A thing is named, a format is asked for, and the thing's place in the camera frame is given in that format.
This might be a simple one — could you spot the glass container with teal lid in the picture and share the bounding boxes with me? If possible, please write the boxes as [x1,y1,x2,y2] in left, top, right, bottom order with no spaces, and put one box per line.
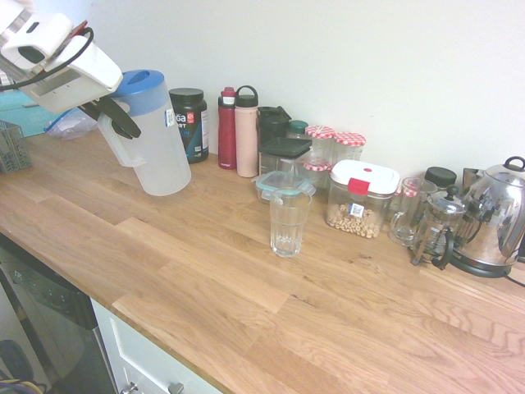
[253,170,317,206]

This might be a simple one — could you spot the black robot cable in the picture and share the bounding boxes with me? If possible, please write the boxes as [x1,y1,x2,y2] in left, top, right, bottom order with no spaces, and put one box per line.
[0,26,96,92]

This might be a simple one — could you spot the metal drawer handle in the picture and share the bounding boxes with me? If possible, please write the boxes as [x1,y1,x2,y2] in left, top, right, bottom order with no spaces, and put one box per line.
[122,380,185,394]

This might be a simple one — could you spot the clear container with black lid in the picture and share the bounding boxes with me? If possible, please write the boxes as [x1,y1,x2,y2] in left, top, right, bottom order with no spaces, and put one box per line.
[258,137,313,178]

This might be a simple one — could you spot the grey plastic basket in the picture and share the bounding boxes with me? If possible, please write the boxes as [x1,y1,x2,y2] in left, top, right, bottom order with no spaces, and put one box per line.
[0,119,33,173]

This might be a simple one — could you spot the glass jar with black lid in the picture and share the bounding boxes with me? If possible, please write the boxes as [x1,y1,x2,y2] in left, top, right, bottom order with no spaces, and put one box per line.
[424,166,459,193]

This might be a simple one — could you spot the red water bottle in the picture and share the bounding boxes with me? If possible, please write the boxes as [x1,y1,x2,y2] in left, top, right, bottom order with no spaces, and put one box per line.
[217,86,238,170]

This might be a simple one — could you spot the cereal container with white lid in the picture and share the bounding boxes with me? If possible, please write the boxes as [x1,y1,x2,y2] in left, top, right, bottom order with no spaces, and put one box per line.
[326,159,401,241]

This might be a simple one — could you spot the black Vega protein tub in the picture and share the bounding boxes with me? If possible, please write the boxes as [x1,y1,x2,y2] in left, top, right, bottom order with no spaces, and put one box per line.
[168,87,210,165]

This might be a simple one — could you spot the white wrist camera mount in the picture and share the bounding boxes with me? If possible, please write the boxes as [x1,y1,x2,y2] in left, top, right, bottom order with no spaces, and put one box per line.
[0,11,89,74]

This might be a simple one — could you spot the clear plastic bag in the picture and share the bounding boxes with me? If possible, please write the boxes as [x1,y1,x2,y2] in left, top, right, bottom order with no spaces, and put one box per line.
[43,107,100,143]

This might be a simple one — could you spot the glass jar with green lid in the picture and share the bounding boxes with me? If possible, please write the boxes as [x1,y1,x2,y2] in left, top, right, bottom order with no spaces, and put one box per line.
[286,119,309,140]

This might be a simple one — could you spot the teal cardboard box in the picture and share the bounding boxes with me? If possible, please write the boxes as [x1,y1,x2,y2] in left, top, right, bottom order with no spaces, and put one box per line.
[0,90,62,139]

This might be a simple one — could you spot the clear drinking glass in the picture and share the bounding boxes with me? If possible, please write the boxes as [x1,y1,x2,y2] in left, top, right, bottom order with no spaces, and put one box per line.
[269,188,313,259]

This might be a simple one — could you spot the black shaker bottle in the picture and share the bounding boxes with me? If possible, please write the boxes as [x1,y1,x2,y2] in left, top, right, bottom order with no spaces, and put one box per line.
[256,105,292,144]

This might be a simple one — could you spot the clear pitcher with blue lid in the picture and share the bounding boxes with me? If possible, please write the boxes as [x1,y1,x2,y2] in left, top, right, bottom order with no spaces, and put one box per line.
[97,69,193,197]

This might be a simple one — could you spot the white cabinet drawer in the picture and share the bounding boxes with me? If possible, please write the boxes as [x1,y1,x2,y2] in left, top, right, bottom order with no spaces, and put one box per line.
[89,297,225,394]

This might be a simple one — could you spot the chrome electric kettle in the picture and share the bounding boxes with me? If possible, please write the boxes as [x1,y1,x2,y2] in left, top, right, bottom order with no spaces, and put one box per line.
[449,155,525,279]

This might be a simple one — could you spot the dark floor cables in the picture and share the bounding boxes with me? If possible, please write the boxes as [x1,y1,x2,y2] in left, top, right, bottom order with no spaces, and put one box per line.
[0,339,48,394]

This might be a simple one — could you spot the black dishwasher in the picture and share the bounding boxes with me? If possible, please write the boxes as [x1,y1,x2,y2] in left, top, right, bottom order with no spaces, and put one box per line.
[0,233,120,394]

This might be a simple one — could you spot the jar with red checked lid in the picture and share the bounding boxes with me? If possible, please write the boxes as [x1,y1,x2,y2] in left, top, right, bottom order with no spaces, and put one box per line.
[304,125,336,165]
[332,131,368,165]
[302,160,333,190]

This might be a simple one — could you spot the glass French press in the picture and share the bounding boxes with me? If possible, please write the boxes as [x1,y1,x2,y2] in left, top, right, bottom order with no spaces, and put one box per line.
[411,184,468,271]

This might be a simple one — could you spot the pink bottle with black cap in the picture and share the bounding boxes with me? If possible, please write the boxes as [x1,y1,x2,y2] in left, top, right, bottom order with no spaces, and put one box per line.
[234,85,260,179]

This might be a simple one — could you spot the clear glass mug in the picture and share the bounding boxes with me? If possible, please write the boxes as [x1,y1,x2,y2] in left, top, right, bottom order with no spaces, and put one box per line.
[388,176,430,247]

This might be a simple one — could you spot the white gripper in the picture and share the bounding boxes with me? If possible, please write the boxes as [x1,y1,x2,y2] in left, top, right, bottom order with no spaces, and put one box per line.
[18,42,142,141]

